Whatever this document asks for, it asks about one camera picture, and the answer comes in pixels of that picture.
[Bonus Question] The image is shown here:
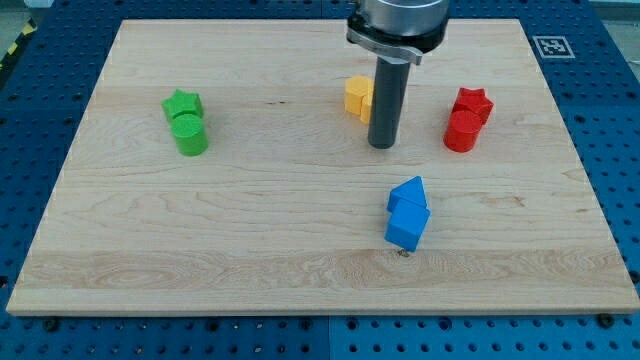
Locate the yellow hexagon block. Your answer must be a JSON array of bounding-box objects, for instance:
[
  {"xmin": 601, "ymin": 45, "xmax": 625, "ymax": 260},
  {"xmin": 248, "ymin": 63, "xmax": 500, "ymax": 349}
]
[{"xmin": 344, "ymin": 75, "xmax": 373, "ymax": 115}]

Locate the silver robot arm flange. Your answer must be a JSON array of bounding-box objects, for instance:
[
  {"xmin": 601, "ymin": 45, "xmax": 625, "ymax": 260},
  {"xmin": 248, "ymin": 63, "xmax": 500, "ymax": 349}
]
[{"xmin": 346, "ymin": 0, "xmax": 449, "ymax": 65}]

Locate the yellow heart block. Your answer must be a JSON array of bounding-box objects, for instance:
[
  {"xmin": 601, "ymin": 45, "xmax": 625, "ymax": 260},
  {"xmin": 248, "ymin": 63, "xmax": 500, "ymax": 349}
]
[{"xmin": 360, "ymin": 94, "xmax": 373, "ymax": 124}]

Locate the blue triangle block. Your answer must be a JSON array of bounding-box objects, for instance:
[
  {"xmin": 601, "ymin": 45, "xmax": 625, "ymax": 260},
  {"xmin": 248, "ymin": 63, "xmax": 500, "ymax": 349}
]
[{"xmin": 387, "ymin": 176, "xmax": 428, "ymax": 212}]

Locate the blue cube block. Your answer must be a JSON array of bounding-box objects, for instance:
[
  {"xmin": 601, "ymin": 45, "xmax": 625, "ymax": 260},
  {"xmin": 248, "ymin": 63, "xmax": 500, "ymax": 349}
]
[{"xmin": 384, "ymin": 199, "xmax": 431, "ymax": 252}]

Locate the light wooden board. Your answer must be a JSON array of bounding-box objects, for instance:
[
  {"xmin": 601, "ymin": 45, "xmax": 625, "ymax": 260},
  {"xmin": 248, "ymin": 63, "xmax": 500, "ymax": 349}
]
[{"xmin": 7, "ymin": 19, "xmax": 639, "ymax": 317}]

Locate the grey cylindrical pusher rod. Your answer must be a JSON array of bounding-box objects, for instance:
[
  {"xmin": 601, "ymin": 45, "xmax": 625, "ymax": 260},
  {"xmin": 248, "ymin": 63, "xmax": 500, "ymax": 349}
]
[{"xmin": 368, "ymin": 56, "xmax": 410, "ymax": 149}]

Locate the green cylinder block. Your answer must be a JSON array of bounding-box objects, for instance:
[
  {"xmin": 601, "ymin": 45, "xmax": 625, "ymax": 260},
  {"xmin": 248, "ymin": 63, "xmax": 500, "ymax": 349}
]
[{"xmin": 170, "ymin": 114, "xmax": 209, "ymax": 156}]

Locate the red cylinder block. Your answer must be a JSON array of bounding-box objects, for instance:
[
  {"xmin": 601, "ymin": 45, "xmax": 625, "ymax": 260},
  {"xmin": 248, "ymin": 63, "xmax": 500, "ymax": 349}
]
[{"xmin": 443, "ymin": 110, "xmax": 483, "ymax": 153}]

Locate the green star block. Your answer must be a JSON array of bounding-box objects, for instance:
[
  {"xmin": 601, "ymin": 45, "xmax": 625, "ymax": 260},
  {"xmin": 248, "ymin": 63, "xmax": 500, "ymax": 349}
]
[{"xmin": 161, "ymin": 89, "xmax": 204, "ymax": 124}]

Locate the red star block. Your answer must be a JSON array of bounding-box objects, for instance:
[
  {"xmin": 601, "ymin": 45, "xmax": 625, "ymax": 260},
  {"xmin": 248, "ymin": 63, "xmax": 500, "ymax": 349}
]
[{"xmin": 452, "ymin": 87, "xmax": 494, "ymax": 125}]

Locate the white fiducial marker tag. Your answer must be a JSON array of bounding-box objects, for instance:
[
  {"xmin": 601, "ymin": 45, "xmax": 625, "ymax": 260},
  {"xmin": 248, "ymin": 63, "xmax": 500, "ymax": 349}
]
[{"xmin": 532, "ymin": 35, "xmax": 575, "ymax": 59}]

